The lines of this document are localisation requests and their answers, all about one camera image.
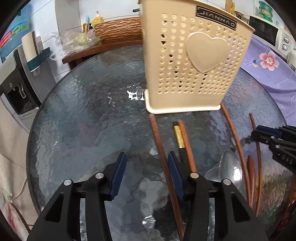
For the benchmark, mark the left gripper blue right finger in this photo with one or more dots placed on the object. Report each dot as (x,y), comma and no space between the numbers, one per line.
(176,176)

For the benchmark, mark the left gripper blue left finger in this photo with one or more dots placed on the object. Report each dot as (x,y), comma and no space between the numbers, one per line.
(117,175)

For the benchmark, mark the black chopstick gold band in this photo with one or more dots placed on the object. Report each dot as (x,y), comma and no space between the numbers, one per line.
(180,141)

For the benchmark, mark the metal spoon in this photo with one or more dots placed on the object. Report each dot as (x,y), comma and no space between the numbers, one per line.
(229,167)

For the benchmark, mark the purple floral cloth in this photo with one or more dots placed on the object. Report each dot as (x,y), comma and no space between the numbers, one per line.
(274,74)

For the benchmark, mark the white microwave oven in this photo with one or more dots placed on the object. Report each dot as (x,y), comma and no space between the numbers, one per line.
(278,39)

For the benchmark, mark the dark wooden counter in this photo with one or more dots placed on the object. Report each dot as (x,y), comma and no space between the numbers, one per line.
(78,58)

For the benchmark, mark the water dispenser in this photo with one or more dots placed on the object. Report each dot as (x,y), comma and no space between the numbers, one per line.
(23,91)

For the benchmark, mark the green stacked noodle cups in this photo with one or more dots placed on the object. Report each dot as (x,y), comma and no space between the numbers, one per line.
(265,11)

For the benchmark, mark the beige plastic utensil holder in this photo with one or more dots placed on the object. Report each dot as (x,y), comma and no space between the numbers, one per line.
(192,53)

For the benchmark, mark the clear plastic bag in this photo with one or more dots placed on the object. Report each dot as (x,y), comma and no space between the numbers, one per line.
(72,42)

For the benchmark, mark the woven brown basin sink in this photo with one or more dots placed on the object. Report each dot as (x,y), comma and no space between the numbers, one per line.
(121,29)

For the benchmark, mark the yellow soap bottle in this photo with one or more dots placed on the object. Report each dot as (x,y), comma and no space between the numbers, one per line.
(97,20)

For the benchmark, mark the blue water jug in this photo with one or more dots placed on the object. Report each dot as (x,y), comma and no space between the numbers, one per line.
(20,26)

